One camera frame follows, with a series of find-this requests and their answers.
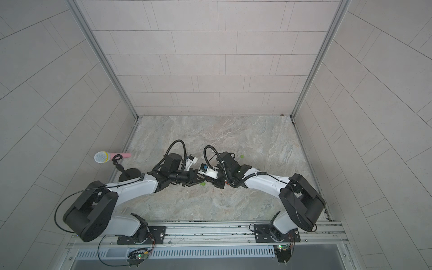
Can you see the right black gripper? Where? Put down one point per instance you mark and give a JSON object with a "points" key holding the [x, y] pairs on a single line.
{"points": [[218, 183]]}

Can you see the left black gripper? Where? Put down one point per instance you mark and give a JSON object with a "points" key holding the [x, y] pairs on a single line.
{"points": [[195, 181]]}

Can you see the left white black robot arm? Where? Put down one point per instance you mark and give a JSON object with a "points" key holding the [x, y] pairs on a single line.
{"points": [[91, 215]]}

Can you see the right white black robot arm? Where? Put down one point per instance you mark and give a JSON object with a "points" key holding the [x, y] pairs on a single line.
{"points": [[303, 204]]}

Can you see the white ventilation grille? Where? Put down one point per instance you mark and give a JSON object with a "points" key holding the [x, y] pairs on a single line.
{"points": [[121, 254]]}

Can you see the pink yellow toy microphone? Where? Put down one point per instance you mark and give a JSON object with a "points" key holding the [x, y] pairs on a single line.
{"points": [[103, 156]]}

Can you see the right circuit board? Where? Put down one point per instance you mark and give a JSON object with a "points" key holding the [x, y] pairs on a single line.
{"points": [[283, 253]]}

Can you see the circuit board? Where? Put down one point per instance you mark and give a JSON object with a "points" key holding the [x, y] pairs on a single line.
{"points": [[136, 257], [283, 253]]}

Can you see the left circuit board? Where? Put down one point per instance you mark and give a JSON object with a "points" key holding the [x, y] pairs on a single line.
{"points": [[136, 257]]}

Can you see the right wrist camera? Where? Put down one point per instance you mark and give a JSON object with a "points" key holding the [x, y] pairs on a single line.
{"points": [[205, 170]]}

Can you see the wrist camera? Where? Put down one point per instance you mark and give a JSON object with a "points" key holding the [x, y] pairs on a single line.
{"points": [[205, 170], [191, 160]]}

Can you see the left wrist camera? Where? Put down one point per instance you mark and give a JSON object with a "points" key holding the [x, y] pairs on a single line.
{"points": [[191, 160]]}

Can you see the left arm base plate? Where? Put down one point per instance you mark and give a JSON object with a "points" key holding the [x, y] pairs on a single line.
{"points": [[155, 233]]}

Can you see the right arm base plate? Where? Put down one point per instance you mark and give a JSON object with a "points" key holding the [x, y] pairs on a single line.
{"points": [[262, 234]]}

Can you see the aluminium rail frame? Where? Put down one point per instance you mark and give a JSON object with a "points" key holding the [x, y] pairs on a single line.
{"points": [[220, 234]]}

